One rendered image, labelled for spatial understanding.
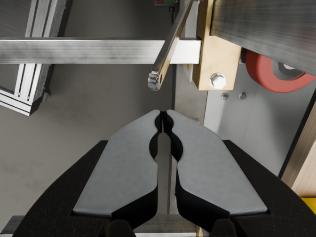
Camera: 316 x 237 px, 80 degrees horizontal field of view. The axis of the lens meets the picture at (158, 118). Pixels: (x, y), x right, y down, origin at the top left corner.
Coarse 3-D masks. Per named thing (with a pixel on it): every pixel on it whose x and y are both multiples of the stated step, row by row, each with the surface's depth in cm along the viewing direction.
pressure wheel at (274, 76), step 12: (252, 60) 22; (264, 60) 21; (252, 72) 23; (264, 72) 22; (276, 72) 22; (288, 72) 22; (300, 72) 22; (264, 84) 22; (276, 84) 22; (288, 84) 22; (300, 84) 22
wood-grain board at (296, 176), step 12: (312, 108) 28; (312, 120) 28; (312, 132) 28; (300, 144) 30; (312, 144) 28; (300, 156) 30; (312, 156) 29; (288, 168) 33; (300, 168) 30; (312, 168) 30; (288, 180) 33; (300, 180) 31; (312, 180) 31; (300, 192) 32; (312, 192) 33
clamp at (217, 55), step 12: (204, 0) 23; (204, 12) 23; (204, 24) 23; (204, 36) 23; (204, 48) 24; (216, 48) 24; (228, 48) 24; (240, 48) 24; (204, 60) 24; (216, 60) 24; (228, 60) 24; (204, 72) 25; (216, 72) 25; (228, 72) 25; (204, 84) 26; (228, 84) 26
